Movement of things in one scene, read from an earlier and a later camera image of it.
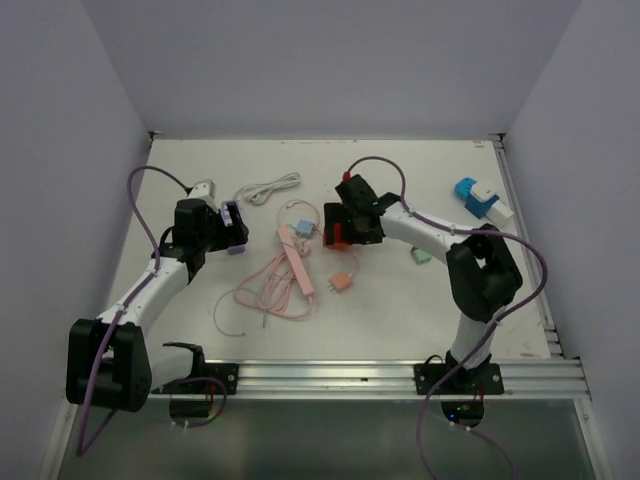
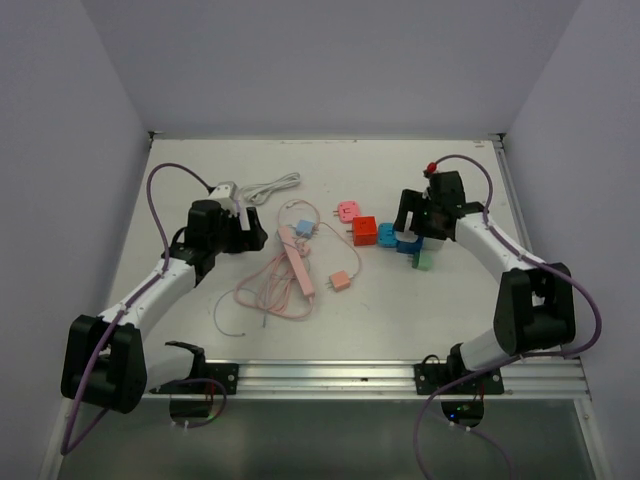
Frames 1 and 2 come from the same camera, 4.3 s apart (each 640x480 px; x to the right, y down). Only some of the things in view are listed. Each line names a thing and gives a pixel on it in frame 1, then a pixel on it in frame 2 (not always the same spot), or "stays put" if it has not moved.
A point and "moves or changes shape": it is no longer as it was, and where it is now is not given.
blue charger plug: (305, 228) stays put
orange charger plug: (341, 281) stays put
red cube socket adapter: (338, 242) moves or changes shape
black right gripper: (335, 212) -> (413, 201)
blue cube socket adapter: (476, 207) moves or changes shape
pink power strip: (299, 265) stays put
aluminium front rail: (529, 378) stays put
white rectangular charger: (498, 213) moves or changes shape
